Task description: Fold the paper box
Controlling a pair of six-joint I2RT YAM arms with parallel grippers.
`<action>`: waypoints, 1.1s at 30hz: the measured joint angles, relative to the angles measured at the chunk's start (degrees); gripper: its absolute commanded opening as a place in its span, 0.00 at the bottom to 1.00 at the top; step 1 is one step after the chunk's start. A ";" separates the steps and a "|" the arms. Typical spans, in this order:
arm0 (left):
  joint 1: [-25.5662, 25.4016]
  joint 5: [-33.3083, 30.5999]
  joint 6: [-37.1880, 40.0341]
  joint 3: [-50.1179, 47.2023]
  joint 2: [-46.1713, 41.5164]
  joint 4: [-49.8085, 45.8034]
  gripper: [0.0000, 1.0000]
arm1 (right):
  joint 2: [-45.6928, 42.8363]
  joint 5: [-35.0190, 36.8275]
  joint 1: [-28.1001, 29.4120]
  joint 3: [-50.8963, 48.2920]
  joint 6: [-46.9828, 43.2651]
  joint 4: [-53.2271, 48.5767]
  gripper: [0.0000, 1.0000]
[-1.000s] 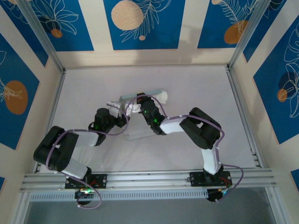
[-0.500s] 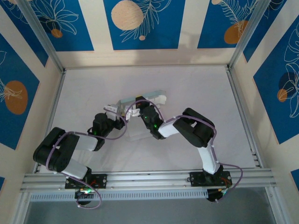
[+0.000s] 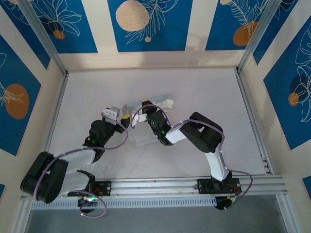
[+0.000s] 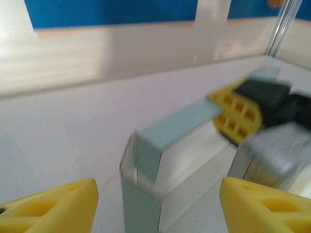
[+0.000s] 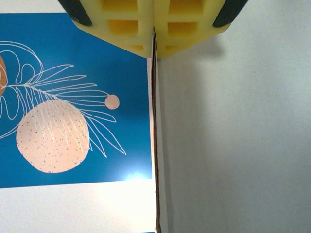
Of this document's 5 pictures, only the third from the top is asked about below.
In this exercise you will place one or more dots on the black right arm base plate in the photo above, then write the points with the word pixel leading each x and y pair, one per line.
pixel 202 185

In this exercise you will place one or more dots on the black controller board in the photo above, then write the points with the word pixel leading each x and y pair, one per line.
pixel 88 202
pixel 224 203

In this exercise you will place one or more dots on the white paper box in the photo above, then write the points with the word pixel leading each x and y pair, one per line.
pixel 143 140

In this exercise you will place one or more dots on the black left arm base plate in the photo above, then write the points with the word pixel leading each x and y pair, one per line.
pixel 107 188

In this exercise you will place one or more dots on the aluminium side rail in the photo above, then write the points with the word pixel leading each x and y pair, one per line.
pixel 59 102
pixel 245 97

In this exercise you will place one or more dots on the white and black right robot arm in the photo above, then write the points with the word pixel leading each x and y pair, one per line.
pixel 216 162

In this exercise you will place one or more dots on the aluminium frame post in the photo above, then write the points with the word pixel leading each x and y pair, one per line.
pixel 43 36
pixel 257 31

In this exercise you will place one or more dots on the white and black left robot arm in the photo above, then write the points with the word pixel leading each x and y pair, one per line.
pixel 77 156

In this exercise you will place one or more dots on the long aluminium base rail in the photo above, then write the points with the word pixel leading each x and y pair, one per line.
pixel 158 184

